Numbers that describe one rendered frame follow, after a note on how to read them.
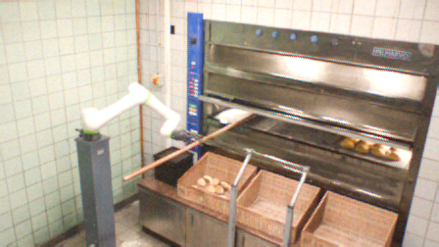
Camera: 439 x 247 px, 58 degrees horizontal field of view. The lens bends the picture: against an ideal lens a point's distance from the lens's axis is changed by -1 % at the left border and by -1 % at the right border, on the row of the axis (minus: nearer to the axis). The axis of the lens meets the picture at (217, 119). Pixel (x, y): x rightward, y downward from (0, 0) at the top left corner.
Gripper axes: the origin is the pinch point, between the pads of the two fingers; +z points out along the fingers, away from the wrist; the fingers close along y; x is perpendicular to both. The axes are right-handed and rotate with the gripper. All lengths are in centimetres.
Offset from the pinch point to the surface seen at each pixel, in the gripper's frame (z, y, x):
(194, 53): -46, -59, -50
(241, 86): 4, -36, -54
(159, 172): -58, 52, -15
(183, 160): -38, 38, -27
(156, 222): -49, 98, 1
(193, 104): -46, -10, -50
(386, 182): 136, 13, -55
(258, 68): 21, -56, -52
